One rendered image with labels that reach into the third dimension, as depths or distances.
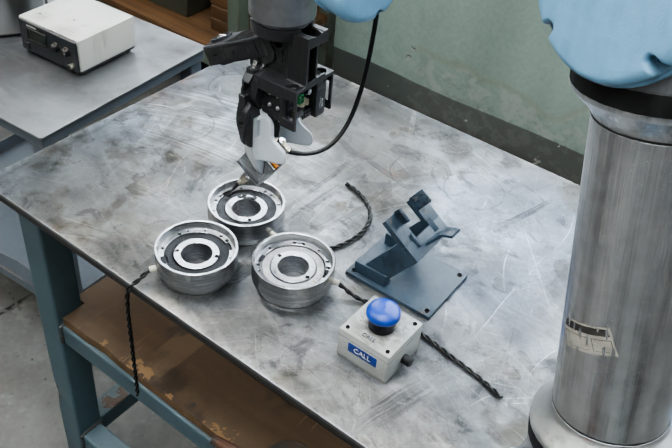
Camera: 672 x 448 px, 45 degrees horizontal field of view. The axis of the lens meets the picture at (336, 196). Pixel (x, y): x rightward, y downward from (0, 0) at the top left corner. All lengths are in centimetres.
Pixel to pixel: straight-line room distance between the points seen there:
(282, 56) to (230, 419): 55
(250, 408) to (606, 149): 83
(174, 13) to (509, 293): 207
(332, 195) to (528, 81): 154
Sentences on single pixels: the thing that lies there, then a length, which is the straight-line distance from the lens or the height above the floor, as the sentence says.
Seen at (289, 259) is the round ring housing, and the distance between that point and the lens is 106.
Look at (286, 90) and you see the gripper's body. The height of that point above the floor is 107.
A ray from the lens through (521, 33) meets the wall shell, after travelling 262.
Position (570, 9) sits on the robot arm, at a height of 135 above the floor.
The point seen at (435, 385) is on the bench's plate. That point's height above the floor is 80.
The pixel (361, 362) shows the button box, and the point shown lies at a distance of 96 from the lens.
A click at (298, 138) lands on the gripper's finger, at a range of 103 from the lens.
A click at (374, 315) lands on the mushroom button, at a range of 93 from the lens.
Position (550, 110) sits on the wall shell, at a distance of 267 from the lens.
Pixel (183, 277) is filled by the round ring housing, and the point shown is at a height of 84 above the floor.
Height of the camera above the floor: 154
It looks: 38 degrees down
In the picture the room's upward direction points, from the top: 5 degrees clockwise
